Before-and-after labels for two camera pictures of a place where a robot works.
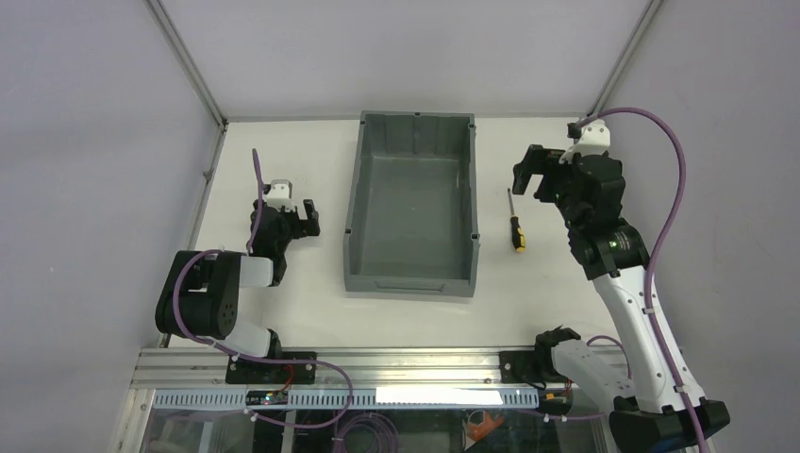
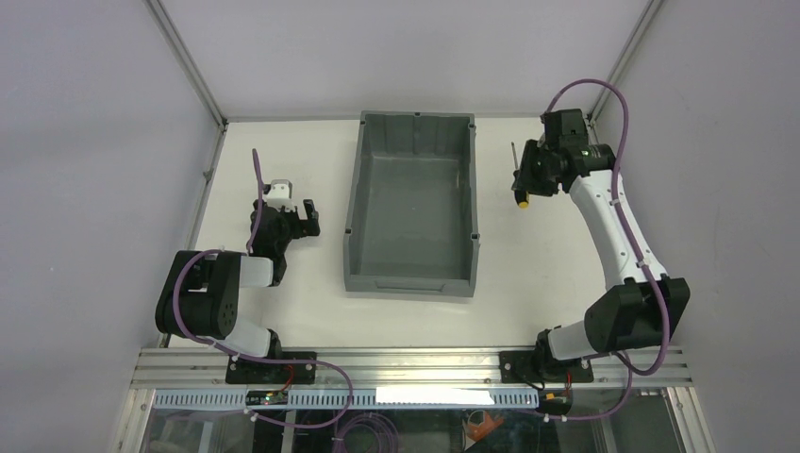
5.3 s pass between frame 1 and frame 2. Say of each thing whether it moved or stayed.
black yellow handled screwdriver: moved
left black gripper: stayed
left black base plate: stayed
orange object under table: stayed
